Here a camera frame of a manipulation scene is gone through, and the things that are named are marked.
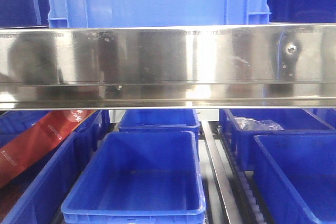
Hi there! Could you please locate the blue right rear bin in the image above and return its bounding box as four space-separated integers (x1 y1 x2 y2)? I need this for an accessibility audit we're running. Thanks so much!
219 109 335 171

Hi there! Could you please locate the roller track strip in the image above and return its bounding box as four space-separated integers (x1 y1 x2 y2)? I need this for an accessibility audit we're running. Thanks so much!
217 126 267 224

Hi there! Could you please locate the blue left bin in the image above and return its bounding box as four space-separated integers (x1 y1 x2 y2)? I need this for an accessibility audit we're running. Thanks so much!
1 110 110 223

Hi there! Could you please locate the metal shelf divider rail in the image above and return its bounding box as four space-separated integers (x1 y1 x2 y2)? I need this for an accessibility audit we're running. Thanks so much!
202 121 243 223

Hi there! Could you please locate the stainless steel shelf rail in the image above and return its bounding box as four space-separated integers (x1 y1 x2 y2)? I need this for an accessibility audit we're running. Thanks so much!
1 23 335 110

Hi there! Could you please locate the blue centre rear bin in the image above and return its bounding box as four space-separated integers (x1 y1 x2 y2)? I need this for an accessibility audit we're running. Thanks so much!
118 109 200 140

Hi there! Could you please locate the red packaging bag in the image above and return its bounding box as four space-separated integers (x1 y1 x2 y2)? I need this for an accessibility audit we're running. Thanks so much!
1 110 95 187

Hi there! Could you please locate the crumpled clear plastic bag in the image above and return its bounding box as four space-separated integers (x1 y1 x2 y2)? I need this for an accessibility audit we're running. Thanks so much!
234 116 284 131

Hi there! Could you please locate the blue right front bin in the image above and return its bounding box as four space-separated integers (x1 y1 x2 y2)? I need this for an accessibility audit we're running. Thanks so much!
253 133 335 223

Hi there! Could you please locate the blue bin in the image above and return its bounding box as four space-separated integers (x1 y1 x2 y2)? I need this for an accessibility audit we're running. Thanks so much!
1 110 110 223
253 133 335 223
118 109 200 140
219 109 335 171
61 131 206 223

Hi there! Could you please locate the blue centre front bin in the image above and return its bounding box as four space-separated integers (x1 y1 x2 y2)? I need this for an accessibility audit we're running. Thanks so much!
61 131 206 223

